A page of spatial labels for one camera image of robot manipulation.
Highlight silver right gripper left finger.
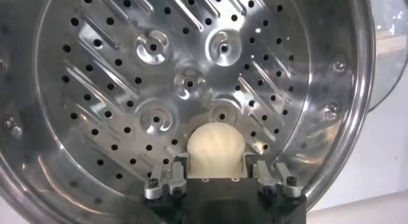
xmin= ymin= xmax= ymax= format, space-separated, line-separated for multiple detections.
xmin=143 ymin=152 xmax=192 ymax=201

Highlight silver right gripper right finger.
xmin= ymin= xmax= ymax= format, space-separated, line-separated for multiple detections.
xmin=242 ymin=152 xmax=303 ymax=200

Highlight white steamed baozi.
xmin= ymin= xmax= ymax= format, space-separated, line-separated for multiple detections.
xmin=186 ymin=121 xmax=247 ymax=179

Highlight glass lid with cream handle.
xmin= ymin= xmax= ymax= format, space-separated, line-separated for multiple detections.
xmin=366 ymin=0 xmax=408 ymax=113

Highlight stainless steel steamer basket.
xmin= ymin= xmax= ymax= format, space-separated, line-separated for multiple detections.
xmin=0 ymin=0 xmax=377 ymax=224

